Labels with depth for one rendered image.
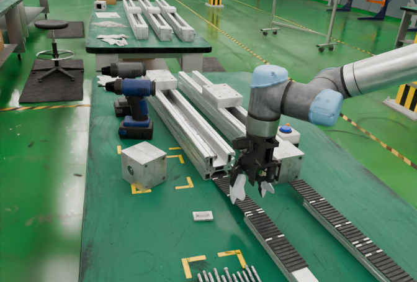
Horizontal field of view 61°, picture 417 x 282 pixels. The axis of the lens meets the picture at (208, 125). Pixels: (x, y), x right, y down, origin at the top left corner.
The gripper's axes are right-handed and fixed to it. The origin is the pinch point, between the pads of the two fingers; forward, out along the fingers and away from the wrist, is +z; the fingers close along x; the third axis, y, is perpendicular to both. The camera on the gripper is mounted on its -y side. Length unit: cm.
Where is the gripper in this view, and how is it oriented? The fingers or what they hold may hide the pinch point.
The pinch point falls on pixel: (246, 195)
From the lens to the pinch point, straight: 95.3
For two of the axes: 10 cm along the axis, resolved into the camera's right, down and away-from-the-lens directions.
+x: 9.2, -1.2, 3.8
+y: 3.9, 4.3, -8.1
